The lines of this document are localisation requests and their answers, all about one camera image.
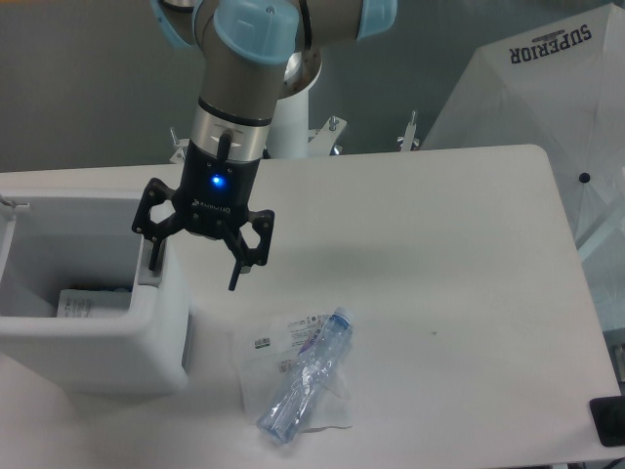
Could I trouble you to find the clear plastic packaging bag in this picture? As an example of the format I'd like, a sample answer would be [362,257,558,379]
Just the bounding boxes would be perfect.
[232,314,353,433]

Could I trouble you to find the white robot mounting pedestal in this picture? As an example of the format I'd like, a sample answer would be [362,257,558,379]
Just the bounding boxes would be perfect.
[264,48,322,159]

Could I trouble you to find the white push-button trash can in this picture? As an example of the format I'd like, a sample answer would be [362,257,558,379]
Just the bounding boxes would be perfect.
[1,188,192,394]

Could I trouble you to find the black device at table edge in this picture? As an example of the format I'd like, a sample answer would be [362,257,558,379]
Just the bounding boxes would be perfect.
[589,396,624,448]

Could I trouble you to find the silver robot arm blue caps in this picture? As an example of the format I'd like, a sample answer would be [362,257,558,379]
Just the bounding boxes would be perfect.
[132,1,398,290]

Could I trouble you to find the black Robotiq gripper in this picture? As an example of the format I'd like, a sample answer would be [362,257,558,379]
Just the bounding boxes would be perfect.
[130,140,275,292]

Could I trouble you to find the clear plastic water bottle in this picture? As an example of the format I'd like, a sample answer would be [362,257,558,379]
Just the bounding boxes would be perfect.
[256,307,353,445]

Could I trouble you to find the white Superior umbrella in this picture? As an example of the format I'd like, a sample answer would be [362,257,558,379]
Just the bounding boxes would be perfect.
[423,4,624,330]

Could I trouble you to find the trash inside the can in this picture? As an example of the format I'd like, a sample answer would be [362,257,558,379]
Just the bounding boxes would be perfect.
[57,289,132,319]

